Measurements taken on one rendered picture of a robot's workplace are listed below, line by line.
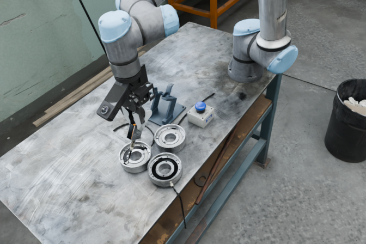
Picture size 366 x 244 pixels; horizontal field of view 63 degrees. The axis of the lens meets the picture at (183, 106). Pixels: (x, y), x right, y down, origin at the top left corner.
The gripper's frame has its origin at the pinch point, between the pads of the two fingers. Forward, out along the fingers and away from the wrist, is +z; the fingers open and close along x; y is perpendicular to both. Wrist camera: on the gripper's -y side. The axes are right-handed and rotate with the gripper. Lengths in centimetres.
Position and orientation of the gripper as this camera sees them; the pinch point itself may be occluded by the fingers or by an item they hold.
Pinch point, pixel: (135, 127)
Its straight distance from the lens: 91.9
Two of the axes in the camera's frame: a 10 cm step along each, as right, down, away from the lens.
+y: 5.8, -5.9, 5.6
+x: -8.1, -3.5, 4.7
